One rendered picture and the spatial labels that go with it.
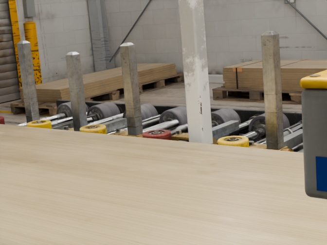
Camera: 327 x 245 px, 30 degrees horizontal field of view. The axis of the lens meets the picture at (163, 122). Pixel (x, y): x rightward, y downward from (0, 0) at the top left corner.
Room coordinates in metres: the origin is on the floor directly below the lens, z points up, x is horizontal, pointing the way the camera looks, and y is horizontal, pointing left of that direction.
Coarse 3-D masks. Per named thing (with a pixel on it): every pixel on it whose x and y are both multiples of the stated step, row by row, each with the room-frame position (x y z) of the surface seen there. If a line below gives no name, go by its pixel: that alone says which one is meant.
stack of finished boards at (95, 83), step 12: (96, 72) 8.81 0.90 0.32; (108, 72) 8.68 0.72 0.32; (120, 72) 8.54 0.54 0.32; (144, 72) 8.58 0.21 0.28; (156, 72) 8.81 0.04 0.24; (168, 72) 9.04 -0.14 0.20; (48, 84) 7.90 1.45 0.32; (60, 84) 7.79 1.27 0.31; (84, 84) 7.63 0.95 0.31; (96, 84) 7.79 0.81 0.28; (108, 84) 7.97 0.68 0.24; (120, 84) 8.15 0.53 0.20; (48, 96) 7.42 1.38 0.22; (60, 96) 7.29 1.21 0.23
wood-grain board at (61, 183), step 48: (0, 144) 1.71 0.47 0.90; (48, 144) 1.66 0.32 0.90; (96, 144) 1.61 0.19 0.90; (144, 144) 1.56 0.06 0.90; (192, 144) 1.52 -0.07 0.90; (0, 192) 1.23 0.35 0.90; (48, 192) 1.21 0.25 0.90; (96, 192) 1.18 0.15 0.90; (144, 192) 1.15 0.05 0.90; (192, 192) 1.13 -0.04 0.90; (240, 192) 1.10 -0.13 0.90; (288, 192) 1.08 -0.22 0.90; (0, 240) 0.96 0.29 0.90; (48, 240) 0.94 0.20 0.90; (96, 240) 0.92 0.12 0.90; (144, 240) 0.91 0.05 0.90; (192, 240) 0.89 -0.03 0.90; (240, 240) 0.87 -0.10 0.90; (288, 240) 0.86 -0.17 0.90
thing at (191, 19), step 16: (192, 0) 1.58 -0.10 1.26; (192, 16) 1.58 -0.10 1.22; (192, 32) 1.58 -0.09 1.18; (192, 48) 1.58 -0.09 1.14; (192, 64) 1.59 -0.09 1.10; (192, 80) 1.59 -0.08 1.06; (208, 80) 1.61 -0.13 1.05; (192, 96) 1.59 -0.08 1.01; (208, 96) 1.61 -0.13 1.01; (192, 112) 1.59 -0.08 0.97; (208, 112) 1.60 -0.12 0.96; (192, 128) 1.60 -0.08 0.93; (208, 128) 1.60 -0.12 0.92
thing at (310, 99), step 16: (304, 80) 0.33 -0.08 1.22; (320, 80) 0.33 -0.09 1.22; (304, 96) 0.33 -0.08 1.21; (320, 96) 0.33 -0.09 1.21; (304, 112) 0.33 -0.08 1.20; (320, 112) 0.33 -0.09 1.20; (304, 128) 0.33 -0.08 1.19; (320, 128) 0.33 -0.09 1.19; (304, 144) 0.33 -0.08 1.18; (320, 144) 0.33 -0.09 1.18; (304, 160) 0.34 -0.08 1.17; (304, 176) 0.34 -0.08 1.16; (320, 192) 0.33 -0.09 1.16
